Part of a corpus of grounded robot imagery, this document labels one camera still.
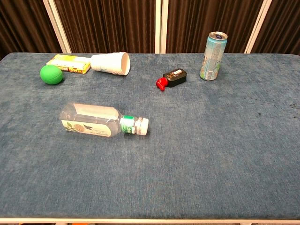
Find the white bottle cap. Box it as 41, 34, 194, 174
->
136, 117, 150, 136

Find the clear plastic bottle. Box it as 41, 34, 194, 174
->
60, 102, 142, 138

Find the small black red bottle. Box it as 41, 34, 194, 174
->
155, 68, 188, 91

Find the blue carpeted table top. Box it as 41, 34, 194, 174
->
0, 52, 300, 220

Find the white paper cup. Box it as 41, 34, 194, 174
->
90, 52, 131, 76

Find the light blue drink can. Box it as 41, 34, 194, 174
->
199, 31, 228, 82

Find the yellow cardboard box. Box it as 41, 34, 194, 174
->
46, 54, 91, 75

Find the dark brown curtain panel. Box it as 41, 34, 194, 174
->
54, 0, 157, 54
251, 0, 300, 56
166, 0, 265, 54
0, 0, 63, 60

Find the green ball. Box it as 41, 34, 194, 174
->
40, 64, 64, 85

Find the white partition post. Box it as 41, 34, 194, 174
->
243, 0, 273, 54
42, 0, 72, 54
155, 0, 169, 54

